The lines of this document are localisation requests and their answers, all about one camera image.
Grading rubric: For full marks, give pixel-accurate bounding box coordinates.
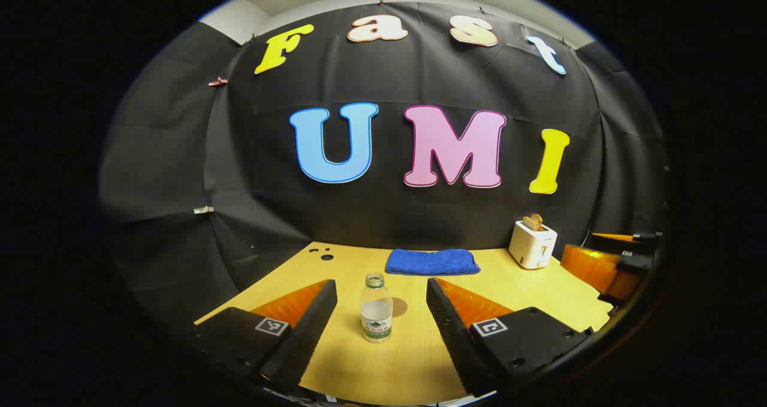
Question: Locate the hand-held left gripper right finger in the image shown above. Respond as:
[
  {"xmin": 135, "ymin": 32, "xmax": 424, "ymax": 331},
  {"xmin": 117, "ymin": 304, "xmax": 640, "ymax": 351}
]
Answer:
[{"xmin": 426, "ymin": 278, "xmax": 591, "ymax": 399}]

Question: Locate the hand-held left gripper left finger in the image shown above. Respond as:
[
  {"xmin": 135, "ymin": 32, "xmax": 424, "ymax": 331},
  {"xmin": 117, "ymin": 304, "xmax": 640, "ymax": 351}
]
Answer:
[{"xmin": 191, "ymin": 279, "xmax": 338, "ymax": 390}]

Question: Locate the clear plastic water bottle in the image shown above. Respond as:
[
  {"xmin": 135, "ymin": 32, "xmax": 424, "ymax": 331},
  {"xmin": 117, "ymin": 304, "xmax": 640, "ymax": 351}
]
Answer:
[{"xmin": 360, "ymin": 273, "xmax": 394, "ymax": 343}]

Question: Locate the folded blue towel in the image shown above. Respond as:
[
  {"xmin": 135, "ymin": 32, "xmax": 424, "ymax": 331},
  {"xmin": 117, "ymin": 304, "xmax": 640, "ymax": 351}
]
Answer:
[{"xmin": 385, "ymin": 249, "xmax": 481, "ymax": 276}]

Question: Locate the white toaster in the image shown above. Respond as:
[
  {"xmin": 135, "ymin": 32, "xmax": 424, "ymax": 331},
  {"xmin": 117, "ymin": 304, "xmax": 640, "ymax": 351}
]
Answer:
[{"xmin": 508, "ymin": 220, "xmax": 558, "ymax": 270}]

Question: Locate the black backdrop cloth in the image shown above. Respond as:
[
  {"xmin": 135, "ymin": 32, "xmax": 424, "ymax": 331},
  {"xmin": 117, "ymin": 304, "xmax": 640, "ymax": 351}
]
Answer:
[{"xmin": 99, "ymin": 0, "xmax": 669, "ymax": 324}]

